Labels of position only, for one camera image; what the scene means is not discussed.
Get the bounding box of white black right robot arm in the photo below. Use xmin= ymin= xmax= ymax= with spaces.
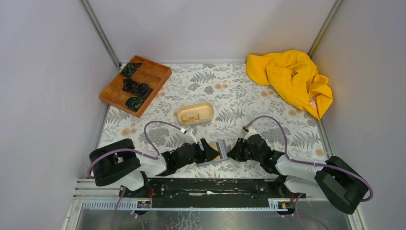
xmin=227 ymin=134 xmax=373 ymax=214

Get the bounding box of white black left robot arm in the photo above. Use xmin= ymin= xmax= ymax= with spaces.
xmin=86 ymin=138 xmax=220 ymax=191

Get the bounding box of orange compartment organizer tray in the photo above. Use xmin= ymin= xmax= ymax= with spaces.
xmin=99 ymin=55 xmax=172 ymax=118

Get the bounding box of dark rolled ribbon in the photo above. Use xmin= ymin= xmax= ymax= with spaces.
xmin=122 ymin=78 xmax=137 ymax=94
xmin=120 ymin=63 xmax=142 ymax=78
xmin=124 ymin=96 xmax=145 ymax=112
xmin=134 ymin=83 xmax=153 ymax=100

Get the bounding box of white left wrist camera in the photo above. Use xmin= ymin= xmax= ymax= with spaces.
xmin=180 ymin=128 xmax=198 ymax=144

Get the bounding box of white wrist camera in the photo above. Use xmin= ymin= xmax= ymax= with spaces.
xmin=243 ymin=126 xmax=258 ymax=140
xmin=180 ymin=128 xmax=198 ymax=144

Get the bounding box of beige oval plastic tray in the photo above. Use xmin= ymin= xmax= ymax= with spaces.
xmin=176 ymin=102 xmax=215 ymax=126

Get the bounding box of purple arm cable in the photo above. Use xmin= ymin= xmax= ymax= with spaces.
xmin=243 ymin=115 xmax=374 ymax=203
xmin=85 ymin=120 xmax=186 ymax=180

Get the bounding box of yellow crumpled cloth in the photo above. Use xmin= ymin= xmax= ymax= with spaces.
xmin=246 ymin=50 xmax=333 ymax=120

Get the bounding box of floral patterned table mat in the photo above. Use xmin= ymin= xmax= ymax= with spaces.
xmin=99 ymin=64 xmax=327 ymax=161

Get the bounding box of grey card holder wallet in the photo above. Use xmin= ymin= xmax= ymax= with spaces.
xmin=197 ymin=139 xmax=229 ymax=167

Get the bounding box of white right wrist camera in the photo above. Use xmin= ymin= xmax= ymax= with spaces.
xmin=243 ymin=126 xmax=258 ymax=140

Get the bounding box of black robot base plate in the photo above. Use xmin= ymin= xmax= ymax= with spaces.
xmin=119 ymin=178 xmax=299 ymax=209

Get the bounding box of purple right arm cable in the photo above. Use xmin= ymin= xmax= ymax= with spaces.
xmin=243 ymin=115 xmax=374 ymax=203

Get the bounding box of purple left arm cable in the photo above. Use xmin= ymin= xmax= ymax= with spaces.
xmin=85 ymin=120 xmax=186 ymax=180

